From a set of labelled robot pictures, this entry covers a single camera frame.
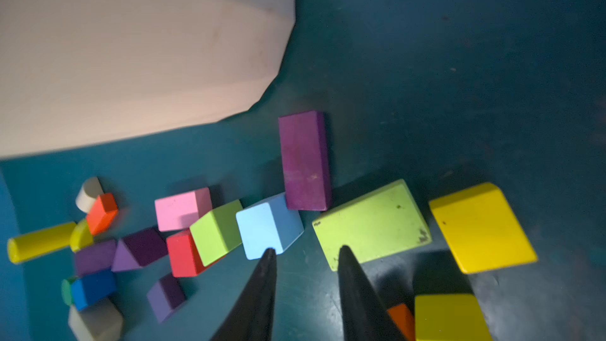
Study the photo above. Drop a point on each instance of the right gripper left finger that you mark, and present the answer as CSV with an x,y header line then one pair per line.
x,y
253,313

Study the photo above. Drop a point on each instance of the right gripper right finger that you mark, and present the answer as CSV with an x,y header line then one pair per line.
x,y
364,317

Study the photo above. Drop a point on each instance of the small orange block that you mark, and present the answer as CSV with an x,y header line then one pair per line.
x,y
404,320

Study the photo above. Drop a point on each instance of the yellow cube lower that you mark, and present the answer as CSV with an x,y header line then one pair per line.
x,y
449,317

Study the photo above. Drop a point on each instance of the yellow cube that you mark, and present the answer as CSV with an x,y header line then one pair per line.
x,y
482,230
449,317

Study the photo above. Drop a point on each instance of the purple cube small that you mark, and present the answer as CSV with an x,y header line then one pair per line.
x,y
165,297

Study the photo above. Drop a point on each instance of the red cube block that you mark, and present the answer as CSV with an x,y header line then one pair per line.
x,y
185,260

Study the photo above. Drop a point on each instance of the lime green cube block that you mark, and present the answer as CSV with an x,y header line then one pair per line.
x,y
216,233

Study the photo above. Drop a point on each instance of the light blue cube block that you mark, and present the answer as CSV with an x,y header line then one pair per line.
x,y
268,224

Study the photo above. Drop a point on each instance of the lime green long block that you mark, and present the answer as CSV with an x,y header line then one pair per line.
x,y
378,224

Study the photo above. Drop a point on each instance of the pink rectangular block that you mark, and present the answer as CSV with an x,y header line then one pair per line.
x,y
180,211

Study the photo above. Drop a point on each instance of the purple triangle prism block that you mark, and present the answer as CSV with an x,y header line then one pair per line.
x,y
139,250

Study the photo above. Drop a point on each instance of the yellow cube upper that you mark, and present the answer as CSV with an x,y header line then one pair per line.
x,y
482,230

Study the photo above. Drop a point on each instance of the tan wooden block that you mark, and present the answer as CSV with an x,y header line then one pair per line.
x,y
99,322

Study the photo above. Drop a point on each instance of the purple block by blue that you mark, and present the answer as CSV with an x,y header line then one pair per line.
x,y
95,258

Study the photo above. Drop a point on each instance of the red rectangular block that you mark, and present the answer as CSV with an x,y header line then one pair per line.
x,y
102,214

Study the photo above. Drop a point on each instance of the purple block near pot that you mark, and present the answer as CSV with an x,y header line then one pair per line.
x,y
305,163

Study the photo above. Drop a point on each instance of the green cylinder block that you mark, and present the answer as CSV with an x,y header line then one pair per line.
x,y
66,290

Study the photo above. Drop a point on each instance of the yellow half cylinder block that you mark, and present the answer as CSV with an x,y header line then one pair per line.
x,y
81,237

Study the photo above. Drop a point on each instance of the pink flower pot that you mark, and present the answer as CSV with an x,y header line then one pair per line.
x,y
86,72

